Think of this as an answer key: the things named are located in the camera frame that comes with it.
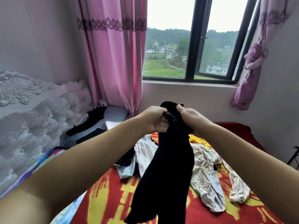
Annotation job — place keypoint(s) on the blue patterned pillow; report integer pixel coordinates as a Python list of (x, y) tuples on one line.
[(70, 212)]

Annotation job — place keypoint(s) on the red and yellow blanket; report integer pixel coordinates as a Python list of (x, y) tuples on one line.
[(112, 198)]

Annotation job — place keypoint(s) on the pile of mixed clothes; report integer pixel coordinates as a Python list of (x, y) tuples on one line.
[(210, 179)]

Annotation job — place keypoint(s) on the pale blue pillow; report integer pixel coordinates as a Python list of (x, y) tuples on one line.
[(114, 114)]

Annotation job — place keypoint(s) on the white tufted headboard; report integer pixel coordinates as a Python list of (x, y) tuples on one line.
[(32, 123)]

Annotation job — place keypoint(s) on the dark framed window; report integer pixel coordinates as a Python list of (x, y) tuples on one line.
[(196, 39)]

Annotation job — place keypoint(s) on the person's right hand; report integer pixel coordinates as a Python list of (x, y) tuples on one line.
[(194, 119)]

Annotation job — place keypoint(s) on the wide pink curtain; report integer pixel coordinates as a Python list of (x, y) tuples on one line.
[(117, 53)]

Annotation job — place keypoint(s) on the person's left forearm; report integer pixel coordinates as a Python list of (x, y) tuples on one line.
[(70, 175)]

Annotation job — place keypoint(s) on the narrow pink curtain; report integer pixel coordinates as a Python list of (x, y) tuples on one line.
[(259, 53)]

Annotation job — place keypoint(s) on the person's right forearm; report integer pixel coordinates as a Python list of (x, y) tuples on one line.
[(252, 170)]

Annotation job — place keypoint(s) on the person's left hand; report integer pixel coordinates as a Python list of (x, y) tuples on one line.
[(153, 119)]

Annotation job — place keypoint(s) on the black trousers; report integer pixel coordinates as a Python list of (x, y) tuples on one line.
[(163, 179)]

